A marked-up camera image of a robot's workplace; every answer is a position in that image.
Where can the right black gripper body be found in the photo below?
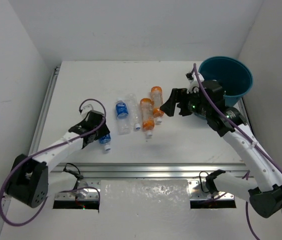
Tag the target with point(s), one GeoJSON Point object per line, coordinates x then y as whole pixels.
{"type": "Point", "coordinates": [191, 103]}

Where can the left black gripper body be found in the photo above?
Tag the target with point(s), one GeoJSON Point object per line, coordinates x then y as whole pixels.
{"type": "Point", "coordinates": [100, 132]}

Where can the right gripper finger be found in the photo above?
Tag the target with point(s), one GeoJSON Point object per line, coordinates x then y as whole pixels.
{"type": "Point", "coordinates": [178, 95]}
{"type": "Point", "coordinates": [169, 106]}

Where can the orange label bottle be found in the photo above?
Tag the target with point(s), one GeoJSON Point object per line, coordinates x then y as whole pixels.
{"type": "Point", "coordinates": [156, 95]}
{"type": "Point", "coordinates": [148, 122]}

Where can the blue label bottle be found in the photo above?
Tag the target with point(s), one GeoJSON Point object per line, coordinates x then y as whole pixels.
{"type": "Point", "coordinates": [105, 141]}
{"type": "Point", "coordinates": [121, 109]}

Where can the clear plastic bottle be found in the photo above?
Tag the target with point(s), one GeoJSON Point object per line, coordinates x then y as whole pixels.
{"type": "Point", "coordinates": [133, 121]}

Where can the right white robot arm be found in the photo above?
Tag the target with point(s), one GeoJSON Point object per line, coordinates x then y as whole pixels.
{"type": "Point", "coordinates": [264, 191]}

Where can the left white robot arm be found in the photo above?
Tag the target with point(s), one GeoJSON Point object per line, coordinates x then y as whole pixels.
{"type": "Point", "coordinates": [31, 179]}

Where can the teal plastic bin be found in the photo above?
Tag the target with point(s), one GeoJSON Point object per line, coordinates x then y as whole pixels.
{"type": "Point", "coordinates": [235, 78]}

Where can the white foil sheet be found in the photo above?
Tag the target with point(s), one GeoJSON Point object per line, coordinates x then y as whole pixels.
{"type": "Point", "coordinates": [149, 196]}

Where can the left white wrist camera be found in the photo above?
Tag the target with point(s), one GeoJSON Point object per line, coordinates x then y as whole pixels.
{"type": "Point", "coordinates": [85, 109]}

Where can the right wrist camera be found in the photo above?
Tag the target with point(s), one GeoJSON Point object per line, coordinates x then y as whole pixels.
{"type": "Point", "coordinates": [193, 82]}

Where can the aluminium right side rail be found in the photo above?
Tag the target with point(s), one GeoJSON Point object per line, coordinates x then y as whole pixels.
{"type": "Point", "coordinates": [243, 111]}

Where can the aluminium rail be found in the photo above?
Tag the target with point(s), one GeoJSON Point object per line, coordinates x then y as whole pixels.
{"type": "Point", "coordinates": [243, 111]}
{"type": "Point", "coordinates": [42, 118]}
{"type": "Point", "coordinates": [195, 173]}

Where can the aluminium front rail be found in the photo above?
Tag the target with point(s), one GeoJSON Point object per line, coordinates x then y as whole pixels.
{"type": "Point", "coordinates": [195, 173]}

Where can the aluminium left side rail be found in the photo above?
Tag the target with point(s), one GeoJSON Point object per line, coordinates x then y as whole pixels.
{"type": "Point", "coordinates": [42, 118]}

